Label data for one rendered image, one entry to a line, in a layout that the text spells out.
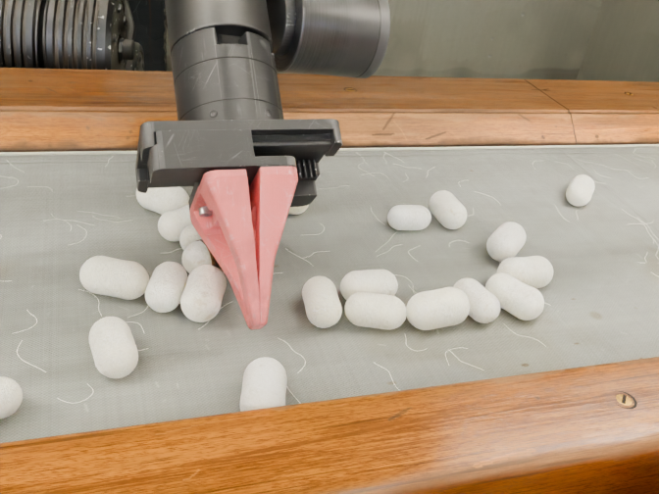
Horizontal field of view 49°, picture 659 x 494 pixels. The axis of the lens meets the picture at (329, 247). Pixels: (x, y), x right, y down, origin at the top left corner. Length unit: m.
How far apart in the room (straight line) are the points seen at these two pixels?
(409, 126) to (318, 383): 0.33
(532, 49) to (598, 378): 2.67
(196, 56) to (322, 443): 0.21
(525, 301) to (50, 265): 0.27
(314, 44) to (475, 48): 2.46
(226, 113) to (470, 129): 0.33
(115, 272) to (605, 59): 2.74
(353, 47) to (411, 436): 0.23
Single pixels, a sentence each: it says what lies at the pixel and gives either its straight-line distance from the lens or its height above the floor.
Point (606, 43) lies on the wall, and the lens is 3.04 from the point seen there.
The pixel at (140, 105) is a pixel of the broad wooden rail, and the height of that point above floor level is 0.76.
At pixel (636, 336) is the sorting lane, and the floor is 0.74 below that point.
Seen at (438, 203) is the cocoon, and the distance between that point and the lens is 0.51.
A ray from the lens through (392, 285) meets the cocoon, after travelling 0.41.
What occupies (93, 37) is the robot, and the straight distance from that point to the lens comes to 0.77.
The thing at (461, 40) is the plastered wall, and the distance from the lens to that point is 2.84.
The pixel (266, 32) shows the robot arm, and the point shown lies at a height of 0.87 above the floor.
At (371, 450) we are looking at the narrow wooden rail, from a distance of 0.30.
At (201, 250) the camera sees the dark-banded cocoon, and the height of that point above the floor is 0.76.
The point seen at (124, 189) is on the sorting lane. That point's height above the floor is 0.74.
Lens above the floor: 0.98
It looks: 32 degrees down
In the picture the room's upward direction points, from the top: 9 degrees clockwise
